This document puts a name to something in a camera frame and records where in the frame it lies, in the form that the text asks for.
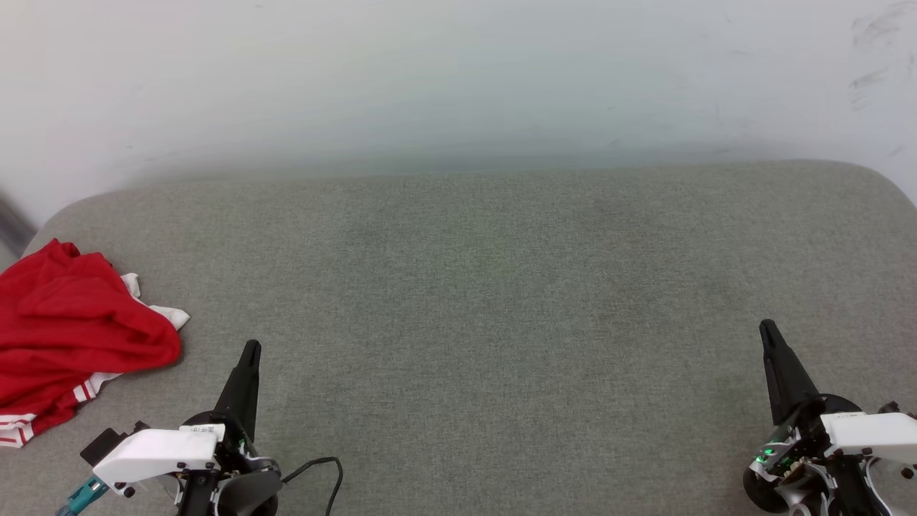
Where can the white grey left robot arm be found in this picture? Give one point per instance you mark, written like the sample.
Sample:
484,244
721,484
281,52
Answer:
252,496

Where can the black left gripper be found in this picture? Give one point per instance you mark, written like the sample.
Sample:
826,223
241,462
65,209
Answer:
236,451

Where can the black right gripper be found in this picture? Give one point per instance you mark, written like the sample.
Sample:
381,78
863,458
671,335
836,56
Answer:
802,459

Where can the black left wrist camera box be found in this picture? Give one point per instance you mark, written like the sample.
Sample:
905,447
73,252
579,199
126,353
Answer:
107,443

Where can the red shirt with white sleeves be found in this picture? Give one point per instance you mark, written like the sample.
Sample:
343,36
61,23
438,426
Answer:
71,337

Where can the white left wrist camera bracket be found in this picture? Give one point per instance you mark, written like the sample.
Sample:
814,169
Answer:
154,451

